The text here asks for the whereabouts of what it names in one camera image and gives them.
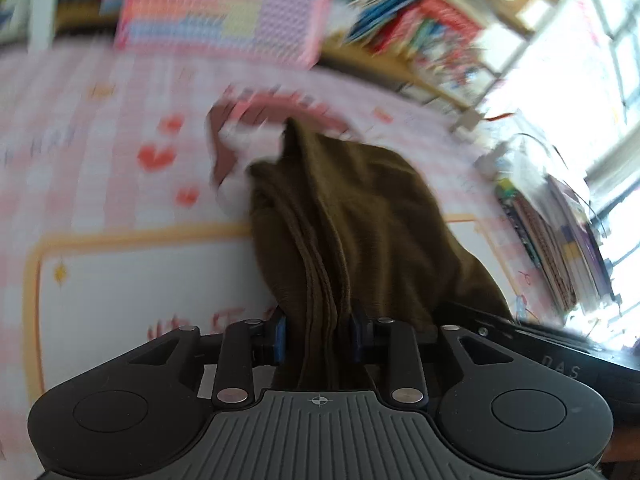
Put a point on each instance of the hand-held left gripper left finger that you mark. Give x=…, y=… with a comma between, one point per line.
x=280, y=340

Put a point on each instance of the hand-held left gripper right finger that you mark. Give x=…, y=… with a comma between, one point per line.
x=357, y=337

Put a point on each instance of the brown garment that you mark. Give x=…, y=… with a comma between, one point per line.
x=360, y=220

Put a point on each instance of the stack of notebooks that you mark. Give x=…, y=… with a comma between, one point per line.
x=560, y=255

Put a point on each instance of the pink checked cartoon desk mat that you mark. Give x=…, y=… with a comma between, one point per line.
x=125, y=150

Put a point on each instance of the row of blue books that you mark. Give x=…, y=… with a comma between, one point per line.
x=380, y=0

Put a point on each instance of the pink learning tablet toy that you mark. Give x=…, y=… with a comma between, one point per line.
x=225, y=5

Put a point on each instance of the wooden bookshelf with white frame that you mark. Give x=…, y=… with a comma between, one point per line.
x=380, y=72

